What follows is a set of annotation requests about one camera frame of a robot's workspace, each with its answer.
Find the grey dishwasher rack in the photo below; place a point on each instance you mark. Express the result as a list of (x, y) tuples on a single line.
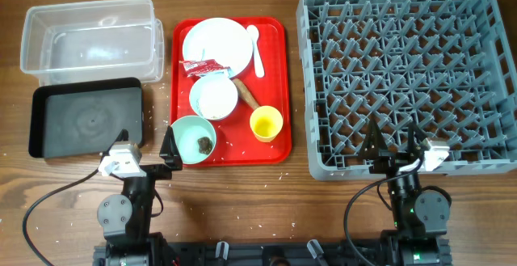
[(445, 65)]

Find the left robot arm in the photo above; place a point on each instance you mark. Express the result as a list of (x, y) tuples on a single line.
[(125, 217)]

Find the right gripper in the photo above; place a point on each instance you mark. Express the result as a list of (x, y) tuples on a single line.
[(393, 161)]

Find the yellow plastic cup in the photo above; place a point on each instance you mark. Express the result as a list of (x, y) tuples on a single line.
[(266, 123)]

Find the large light blue plate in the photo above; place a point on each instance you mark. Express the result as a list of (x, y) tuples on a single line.
[(223, 40)]

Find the clear plastic waste bin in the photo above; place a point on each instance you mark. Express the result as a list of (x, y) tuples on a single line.
[(90, 41)]

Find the brown sweet potato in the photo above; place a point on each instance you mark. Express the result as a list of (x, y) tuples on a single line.
[(245, 94)]

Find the mint green bowl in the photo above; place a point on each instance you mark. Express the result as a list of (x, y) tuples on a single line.
[(187, 130)]

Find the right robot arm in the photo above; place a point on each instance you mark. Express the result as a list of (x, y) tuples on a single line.
[(420, 214)]

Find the black food waste tray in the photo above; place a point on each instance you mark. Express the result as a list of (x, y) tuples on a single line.
[(85, 117)]

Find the red snack wrapper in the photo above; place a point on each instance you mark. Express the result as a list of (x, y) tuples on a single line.
[(197, 68)]

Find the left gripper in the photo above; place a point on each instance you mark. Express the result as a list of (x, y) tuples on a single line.
[(161, 172)]

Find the light blue rice bowl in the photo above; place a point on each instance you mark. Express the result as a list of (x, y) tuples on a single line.
[(213, 97)]

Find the white plastic spoon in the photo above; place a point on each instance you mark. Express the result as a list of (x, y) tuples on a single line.
[(258, 64)]

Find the dark mushroom scrap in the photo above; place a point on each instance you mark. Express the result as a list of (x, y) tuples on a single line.
[(205, 145)]

